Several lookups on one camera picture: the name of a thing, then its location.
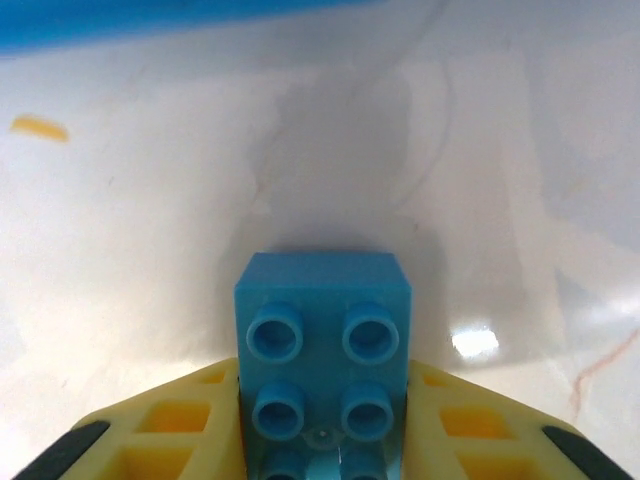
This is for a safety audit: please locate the blue two-by-four lego brick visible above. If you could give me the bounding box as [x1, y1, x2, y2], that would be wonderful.
[232, 252, 415, 480]

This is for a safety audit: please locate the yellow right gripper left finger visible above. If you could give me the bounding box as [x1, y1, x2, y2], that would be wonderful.
[14, 357, 247, 480]

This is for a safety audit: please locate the small yellow fleck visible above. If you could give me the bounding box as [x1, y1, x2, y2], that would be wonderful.
[10, 114, 70, 145]

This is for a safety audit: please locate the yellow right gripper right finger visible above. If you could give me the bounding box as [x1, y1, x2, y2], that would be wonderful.
[402, 359, 629, 480]

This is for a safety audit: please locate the blue plastic bin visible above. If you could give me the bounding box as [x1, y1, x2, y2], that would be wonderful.
[0, 0, 446, 59]

